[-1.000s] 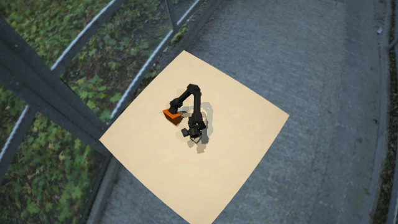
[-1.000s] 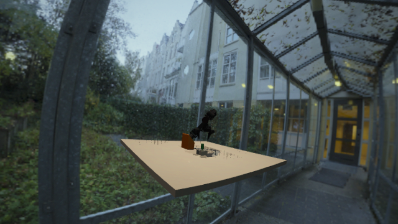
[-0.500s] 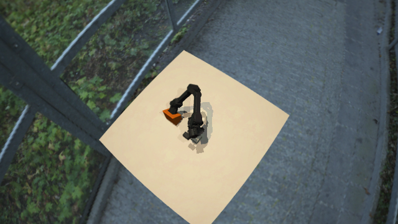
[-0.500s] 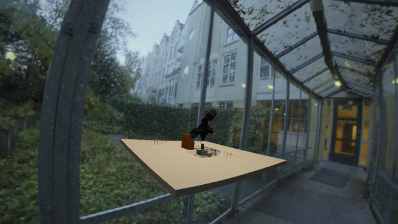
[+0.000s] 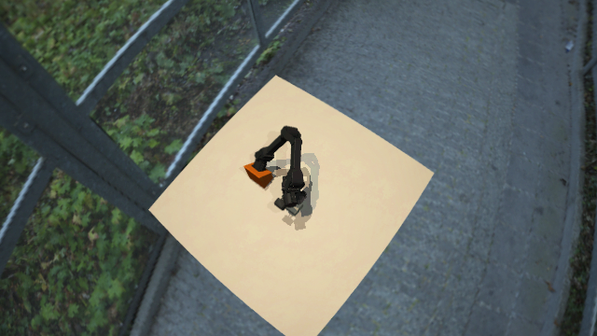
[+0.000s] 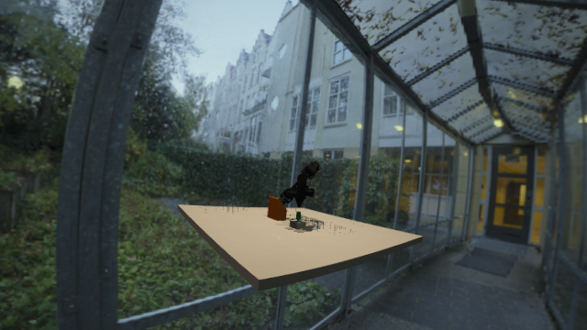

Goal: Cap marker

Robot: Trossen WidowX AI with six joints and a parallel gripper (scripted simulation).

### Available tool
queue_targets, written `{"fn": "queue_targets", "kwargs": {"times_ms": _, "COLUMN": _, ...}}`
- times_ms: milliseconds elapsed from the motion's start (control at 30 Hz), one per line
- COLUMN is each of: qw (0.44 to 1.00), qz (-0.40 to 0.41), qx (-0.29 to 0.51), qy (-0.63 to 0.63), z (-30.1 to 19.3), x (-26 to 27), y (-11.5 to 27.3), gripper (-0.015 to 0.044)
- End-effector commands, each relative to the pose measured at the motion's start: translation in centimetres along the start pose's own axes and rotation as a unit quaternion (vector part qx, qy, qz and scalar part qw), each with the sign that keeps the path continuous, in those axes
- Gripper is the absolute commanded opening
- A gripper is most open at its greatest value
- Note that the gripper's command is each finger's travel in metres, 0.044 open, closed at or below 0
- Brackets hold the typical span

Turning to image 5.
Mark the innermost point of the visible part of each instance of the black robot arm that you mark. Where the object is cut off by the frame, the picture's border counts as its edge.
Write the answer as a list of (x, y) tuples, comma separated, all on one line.
[(294, 177)]

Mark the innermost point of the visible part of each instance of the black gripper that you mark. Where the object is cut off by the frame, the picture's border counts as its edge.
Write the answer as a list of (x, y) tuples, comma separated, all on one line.
[(280, 202)]

